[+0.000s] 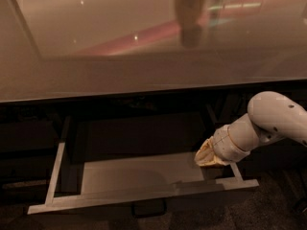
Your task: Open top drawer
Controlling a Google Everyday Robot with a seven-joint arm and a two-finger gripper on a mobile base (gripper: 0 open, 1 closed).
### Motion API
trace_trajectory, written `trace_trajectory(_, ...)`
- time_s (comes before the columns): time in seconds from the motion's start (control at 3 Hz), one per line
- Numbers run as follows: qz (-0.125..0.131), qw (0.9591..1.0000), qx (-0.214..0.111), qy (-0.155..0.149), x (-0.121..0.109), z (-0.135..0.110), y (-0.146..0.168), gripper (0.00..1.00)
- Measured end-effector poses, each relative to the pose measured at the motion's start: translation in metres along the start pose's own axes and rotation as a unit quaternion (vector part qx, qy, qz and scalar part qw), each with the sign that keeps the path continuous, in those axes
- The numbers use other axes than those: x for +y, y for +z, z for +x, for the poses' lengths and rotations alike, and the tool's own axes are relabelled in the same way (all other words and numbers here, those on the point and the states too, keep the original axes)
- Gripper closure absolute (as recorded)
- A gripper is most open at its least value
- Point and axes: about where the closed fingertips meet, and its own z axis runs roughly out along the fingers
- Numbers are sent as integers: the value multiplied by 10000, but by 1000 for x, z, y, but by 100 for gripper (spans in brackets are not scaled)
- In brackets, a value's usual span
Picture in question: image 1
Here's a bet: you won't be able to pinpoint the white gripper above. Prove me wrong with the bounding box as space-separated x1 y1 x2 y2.
194 125 250 168

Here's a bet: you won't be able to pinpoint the dark top drawer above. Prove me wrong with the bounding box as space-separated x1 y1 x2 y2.
28 112 258 216

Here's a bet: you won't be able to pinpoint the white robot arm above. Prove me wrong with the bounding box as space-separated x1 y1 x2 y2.
194 91 307 167

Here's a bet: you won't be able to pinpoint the dark left cabinet drawers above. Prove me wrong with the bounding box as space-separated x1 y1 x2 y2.
0 105 64 205

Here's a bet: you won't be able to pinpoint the top drawer handle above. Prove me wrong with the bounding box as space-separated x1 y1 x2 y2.
131 198 167 219

